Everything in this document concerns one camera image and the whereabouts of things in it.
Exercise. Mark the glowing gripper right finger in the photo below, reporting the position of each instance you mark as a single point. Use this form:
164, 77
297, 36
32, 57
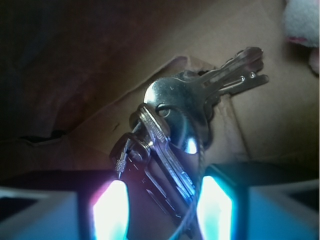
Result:
259, 201

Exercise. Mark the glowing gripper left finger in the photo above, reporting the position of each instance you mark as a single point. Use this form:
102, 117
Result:
64, 206

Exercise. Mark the silver key bunch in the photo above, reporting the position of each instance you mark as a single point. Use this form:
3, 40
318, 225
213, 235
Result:
170, 131

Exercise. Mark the brown paper bag bin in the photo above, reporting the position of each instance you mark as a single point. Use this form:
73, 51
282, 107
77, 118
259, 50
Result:
73, 71

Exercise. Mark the pink plush bunny toy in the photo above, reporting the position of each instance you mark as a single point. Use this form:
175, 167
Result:
301, 20

